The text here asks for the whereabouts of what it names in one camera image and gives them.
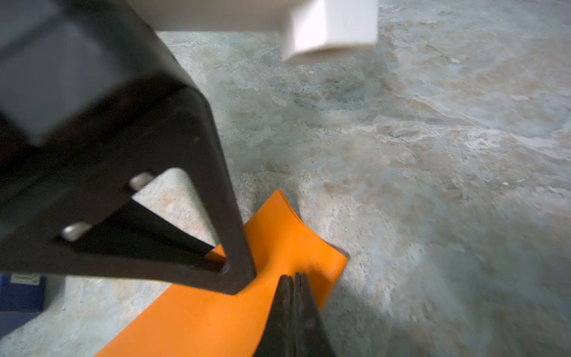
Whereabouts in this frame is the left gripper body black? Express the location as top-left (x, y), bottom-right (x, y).
top-left (1, 1), bottom-right (193, 167)

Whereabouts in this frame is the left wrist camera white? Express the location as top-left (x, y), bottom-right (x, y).
top-left (129, 0), bottom-right (379, 65)

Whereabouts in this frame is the orange square paper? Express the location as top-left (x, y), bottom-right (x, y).
top-left (99, 190), bottom-right (348, 356)

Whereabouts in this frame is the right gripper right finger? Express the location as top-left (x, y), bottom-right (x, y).
top-left (294, 273), bottom-right (335, 357)

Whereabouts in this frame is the blue card box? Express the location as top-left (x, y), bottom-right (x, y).
top-left (1, 274), bottom-right (46, 338)

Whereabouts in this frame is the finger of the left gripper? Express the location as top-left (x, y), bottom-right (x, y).
top-left (1, 88), bottom-right (257, 295)

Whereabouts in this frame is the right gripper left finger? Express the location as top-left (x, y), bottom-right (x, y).
top-left (254, 275), bottom-right (294, 357)

